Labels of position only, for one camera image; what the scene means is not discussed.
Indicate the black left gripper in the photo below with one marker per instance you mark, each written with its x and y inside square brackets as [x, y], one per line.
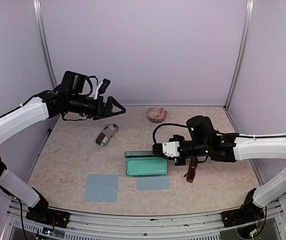
[103, 114]

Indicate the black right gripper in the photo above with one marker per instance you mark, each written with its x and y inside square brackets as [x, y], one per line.
[179, 162]

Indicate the brown sunglasses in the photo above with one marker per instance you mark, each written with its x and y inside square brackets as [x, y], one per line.
[190, 175]

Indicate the blue-green leather glasses case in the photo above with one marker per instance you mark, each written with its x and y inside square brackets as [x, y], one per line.
[145, 163]

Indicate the blue cleaning cloth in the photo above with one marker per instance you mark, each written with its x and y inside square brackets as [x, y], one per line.
[101, 188]
[153, 183]

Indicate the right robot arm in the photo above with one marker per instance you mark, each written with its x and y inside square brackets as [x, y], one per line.
[232, 147]

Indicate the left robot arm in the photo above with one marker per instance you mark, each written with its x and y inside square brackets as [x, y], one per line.
[75, 94]

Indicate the american flag glasses case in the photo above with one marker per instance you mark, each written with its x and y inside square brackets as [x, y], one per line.
[105, 136]

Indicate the red patterned ceramic bowl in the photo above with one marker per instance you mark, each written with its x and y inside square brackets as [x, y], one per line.
[156, 114]

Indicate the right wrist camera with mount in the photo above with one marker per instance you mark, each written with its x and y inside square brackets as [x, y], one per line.
[168, 149]

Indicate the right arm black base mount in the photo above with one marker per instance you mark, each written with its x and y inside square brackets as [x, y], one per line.
[239, 216]

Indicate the front aluminium rail base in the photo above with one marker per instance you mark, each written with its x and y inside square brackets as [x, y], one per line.
[83, 225]

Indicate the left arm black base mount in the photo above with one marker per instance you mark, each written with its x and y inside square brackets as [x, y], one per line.
[51, 217]

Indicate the left aluminium frame post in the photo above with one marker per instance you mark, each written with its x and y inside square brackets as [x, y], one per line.
[42, 35]

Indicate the aluminium frame post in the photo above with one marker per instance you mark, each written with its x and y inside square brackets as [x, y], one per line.
[42, 35]
[241, 53]

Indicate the right aluminium frame post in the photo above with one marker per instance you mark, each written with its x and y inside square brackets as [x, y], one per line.
[241, 53]

